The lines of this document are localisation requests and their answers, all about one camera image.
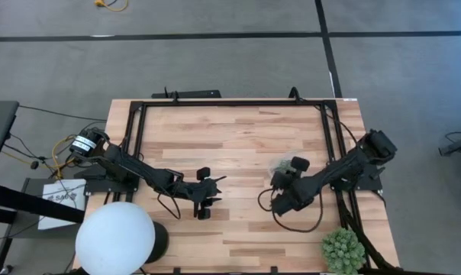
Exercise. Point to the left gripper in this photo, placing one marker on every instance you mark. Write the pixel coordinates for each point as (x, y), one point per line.
(200, 193)

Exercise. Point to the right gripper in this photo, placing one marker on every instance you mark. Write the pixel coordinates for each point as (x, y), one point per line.
(303, 195)

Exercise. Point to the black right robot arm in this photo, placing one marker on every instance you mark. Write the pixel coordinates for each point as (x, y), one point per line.
(352, 164)

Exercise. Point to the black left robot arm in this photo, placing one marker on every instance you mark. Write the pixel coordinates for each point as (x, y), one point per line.
(139, 172)

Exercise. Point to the green artificial plant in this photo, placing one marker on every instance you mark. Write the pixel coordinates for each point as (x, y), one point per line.
(343, 250)

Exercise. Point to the black equipment box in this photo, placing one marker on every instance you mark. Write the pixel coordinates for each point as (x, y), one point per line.
(188, 94)

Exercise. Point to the white globe table lamp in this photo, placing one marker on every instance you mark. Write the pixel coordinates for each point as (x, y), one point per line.
(116, 238)

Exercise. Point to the white printed paper sheet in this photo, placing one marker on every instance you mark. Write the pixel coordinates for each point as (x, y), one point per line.
(74, 187)

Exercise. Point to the black beam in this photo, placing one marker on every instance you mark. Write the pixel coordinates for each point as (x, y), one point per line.
(32, 204)

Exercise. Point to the grey box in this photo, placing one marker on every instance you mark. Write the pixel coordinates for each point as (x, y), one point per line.
(30, 185)

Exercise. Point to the black table frame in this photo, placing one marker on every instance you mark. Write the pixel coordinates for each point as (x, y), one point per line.
(234, 103)

